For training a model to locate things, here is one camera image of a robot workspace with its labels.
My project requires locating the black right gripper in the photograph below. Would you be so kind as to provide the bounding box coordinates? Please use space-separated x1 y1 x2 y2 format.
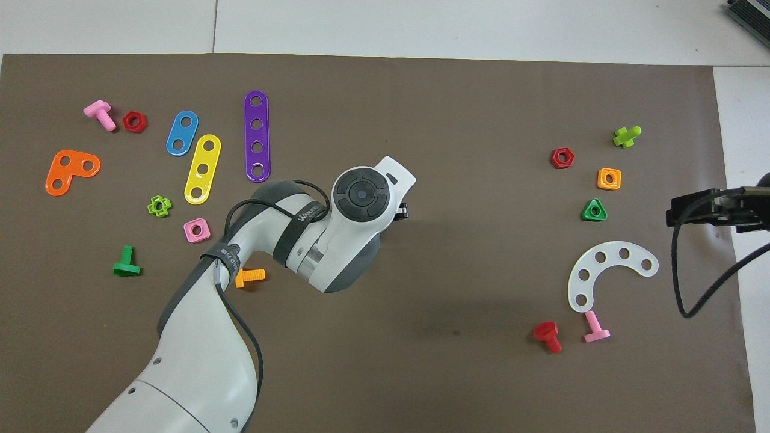
666 173 770 234

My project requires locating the white curved five-hole plate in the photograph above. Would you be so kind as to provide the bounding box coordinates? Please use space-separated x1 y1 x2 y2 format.
567 241 660 313

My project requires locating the lime green cross-head bolt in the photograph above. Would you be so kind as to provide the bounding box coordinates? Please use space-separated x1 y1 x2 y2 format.
612 126 642 149

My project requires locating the small pink plastic bolt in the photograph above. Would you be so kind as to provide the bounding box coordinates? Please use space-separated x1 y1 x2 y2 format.
584 310 611 344

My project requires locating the brown table mat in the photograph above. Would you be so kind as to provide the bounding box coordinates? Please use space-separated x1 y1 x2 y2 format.
0 53 757 433

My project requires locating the purple four-hole plate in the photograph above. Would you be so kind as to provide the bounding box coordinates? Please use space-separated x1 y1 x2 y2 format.
244 90 272 183

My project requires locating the red plastic bolt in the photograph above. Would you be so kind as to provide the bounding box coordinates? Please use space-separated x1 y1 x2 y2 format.
533 321 563 354

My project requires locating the pink square plastic nut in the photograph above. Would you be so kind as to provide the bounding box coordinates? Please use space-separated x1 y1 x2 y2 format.
183 218 212 244

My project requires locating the yellow three-hole plate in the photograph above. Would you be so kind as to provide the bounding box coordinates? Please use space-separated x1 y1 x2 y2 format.
183 134 222 206

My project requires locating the dark finned device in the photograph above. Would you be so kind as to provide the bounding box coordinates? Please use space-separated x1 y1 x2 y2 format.
725 0 770 40

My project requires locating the blue two-hole plate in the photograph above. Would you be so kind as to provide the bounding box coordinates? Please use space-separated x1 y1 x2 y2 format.
165 111 199 157

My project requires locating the green plastic bolt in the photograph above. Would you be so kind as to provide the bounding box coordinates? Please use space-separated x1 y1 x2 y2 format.
112 245 142 277

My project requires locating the large pink plastic bolt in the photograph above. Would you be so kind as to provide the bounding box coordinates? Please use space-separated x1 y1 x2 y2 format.
83 100 117 132

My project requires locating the orange three-hole corner plate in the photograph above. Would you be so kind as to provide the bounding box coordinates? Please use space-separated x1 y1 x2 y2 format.
45 149 102 197

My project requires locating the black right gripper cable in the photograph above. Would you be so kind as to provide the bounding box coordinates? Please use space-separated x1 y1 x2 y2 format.
672 188 770 319

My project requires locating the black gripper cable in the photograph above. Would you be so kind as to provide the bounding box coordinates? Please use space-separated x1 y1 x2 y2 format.
672 188 770 319
214 179 331 422

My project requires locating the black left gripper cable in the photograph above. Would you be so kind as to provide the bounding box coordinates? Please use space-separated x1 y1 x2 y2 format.
214 179 331 422

